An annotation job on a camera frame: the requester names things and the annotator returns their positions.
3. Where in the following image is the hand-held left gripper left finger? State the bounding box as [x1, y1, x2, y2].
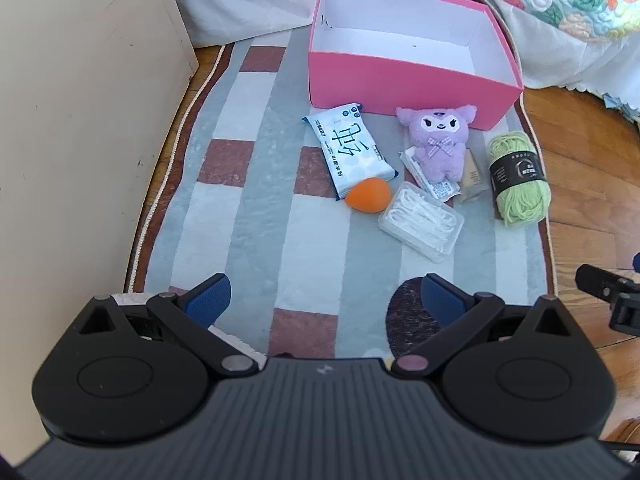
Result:
[75, 273, 261, 378]

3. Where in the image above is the floral quilt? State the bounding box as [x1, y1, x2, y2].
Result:
[162, 0, 640, 43]

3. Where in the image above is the cream cabinet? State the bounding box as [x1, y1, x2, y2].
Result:
[0, 0, 199, 461]

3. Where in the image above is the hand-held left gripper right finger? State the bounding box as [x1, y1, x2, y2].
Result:
[390, 273, 573, 375]

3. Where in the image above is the beige foundation bottle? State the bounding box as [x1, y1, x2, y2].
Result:
[457, 149, 488, 204]

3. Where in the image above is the small white printed packet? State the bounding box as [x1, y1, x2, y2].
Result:
[399, 146, 462, 203]

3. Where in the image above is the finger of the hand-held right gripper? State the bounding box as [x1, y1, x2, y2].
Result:
[575, 263, 640, 333]

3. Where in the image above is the checked grey red rug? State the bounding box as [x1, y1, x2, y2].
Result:
[125, 30, 556, 361]

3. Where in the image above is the pink cardboard box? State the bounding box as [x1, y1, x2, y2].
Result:
[307, 0, 524, 132]

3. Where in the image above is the green yarn skein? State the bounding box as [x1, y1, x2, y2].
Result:
[487, 130, 552, 228]

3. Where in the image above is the blue white wet wipes packet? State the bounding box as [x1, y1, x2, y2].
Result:
[301, 102, 398, 202]

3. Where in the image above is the purple plush toy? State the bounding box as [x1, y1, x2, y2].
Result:
[396, 104, 477, 181]

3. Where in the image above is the clear floss pick box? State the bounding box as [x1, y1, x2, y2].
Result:
[377, 181, 465, 262]

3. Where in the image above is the orange makeup sponge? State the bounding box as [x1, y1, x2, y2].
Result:
[345, 177, 394, 212]

